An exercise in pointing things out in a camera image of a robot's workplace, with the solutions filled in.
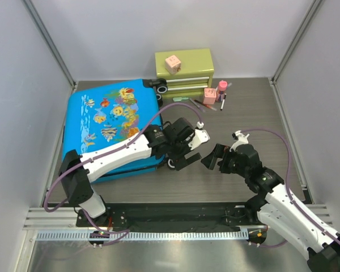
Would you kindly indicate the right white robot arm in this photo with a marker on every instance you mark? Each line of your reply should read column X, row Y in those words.
column 276, row 206

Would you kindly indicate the pink cube on cabinet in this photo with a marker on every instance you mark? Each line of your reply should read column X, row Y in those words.
column 172, row 64

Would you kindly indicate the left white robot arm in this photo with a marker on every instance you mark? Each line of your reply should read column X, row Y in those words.
column 78, row 172

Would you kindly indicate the green drawer cabinet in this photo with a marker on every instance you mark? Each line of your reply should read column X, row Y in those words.
column 196, row 74

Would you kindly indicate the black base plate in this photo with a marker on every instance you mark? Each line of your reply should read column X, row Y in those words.
column 178, row 218

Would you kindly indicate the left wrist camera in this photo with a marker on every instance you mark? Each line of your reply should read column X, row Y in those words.
column 198, row 137

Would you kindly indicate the aluminium rail frame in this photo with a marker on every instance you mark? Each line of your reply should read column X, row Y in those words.
column 61, row 225

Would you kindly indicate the black white marker pen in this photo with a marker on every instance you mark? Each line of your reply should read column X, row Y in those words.
column 223, row 102

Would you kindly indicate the mint green small tool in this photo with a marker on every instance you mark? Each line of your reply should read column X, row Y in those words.
column 179, row 99

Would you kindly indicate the pink cube on table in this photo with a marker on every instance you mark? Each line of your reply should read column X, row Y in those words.
column 209, row 96

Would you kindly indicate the pink capped bottle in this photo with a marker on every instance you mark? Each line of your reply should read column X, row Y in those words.
column 220, row 90

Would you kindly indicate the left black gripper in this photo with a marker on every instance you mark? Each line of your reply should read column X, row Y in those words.
column 179, row 161

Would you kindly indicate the pink silver pen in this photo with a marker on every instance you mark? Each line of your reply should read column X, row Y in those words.
column 197, row 105

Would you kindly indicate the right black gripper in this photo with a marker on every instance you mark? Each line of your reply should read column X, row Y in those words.
column 220, row 151

